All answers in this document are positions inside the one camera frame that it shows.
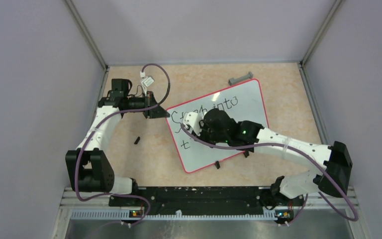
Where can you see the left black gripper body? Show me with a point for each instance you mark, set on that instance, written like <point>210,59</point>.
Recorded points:
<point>137,103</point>

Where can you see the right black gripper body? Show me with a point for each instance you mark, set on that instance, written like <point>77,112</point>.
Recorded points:
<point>208,135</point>

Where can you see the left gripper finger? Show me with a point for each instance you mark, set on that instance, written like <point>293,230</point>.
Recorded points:
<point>156,113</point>
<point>154,103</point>

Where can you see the pink framed whiteboard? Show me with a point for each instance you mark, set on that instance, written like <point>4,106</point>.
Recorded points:
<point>243,101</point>

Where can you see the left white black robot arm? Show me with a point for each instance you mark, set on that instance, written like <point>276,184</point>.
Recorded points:
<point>88,166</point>

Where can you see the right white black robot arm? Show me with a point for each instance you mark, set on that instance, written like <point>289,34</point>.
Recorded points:
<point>329,166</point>

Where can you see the black whiteboard foot clip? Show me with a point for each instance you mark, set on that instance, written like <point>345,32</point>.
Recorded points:
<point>246,154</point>
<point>217,164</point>

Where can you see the grey whiteboard eraser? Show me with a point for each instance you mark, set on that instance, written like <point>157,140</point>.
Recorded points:
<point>234,81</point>

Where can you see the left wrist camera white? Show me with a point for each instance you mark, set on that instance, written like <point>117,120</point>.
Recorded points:
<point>145,82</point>

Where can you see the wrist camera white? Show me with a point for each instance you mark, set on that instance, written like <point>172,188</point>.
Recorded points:
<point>192,120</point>
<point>145,82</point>

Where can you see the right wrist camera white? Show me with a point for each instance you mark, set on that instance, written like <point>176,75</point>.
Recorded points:
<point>192,120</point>

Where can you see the white slotted cable duct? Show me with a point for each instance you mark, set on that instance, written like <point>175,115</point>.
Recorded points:
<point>126,215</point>

